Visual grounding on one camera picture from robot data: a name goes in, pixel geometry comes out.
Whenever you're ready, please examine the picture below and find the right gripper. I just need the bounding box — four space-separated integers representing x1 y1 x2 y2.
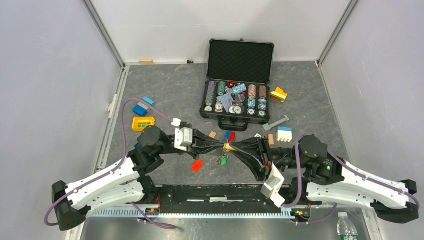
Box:
227 135 308 182

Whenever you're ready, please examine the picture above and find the yellow key tag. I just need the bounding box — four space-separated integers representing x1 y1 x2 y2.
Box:
223 143 236 152

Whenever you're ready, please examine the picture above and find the green key tag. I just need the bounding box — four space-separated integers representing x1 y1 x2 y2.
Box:
220 156 228 166

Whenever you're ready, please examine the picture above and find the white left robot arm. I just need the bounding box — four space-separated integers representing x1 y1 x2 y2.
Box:
52 124 225 231

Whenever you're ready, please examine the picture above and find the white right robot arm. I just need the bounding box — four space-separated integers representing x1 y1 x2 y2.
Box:
224 135 420 224

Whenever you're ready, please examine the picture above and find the orange flat block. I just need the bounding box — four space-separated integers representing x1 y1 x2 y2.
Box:
209 131 217 139

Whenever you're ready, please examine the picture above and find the blue red brick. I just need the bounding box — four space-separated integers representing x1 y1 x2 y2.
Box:
223 130 237 143

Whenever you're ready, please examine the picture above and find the grey plastic bolt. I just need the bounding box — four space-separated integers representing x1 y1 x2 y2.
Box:
262 115 290 132

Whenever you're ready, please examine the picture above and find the blue white brick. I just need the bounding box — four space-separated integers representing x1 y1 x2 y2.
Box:
277 126 293 143

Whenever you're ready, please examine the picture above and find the yellow window brick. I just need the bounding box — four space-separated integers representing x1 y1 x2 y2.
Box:
131 116 156 132

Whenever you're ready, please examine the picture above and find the black poker chip case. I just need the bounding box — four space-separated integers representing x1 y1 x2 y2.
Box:
199 39 275 132

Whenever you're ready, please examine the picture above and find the yellow orange brick pile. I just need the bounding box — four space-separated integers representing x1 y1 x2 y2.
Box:
270 87 288 103

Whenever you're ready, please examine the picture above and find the blue grey green brick stack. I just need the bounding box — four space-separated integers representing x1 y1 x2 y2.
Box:
132 96 156 117

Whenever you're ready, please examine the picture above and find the wooden block on ledge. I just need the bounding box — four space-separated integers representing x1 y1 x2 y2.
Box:
139 59 154 65

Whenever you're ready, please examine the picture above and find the plastic water bottle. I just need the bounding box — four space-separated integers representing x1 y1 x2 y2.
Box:
337 212 359 240

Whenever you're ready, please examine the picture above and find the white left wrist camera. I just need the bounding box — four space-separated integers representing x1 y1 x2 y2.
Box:
171 118 193 152

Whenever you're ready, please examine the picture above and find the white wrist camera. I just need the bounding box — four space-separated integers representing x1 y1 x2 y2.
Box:
260 164 285 208
171 118 193 152

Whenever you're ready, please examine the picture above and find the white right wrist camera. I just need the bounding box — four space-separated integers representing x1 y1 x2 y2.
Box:
260 164 285 208

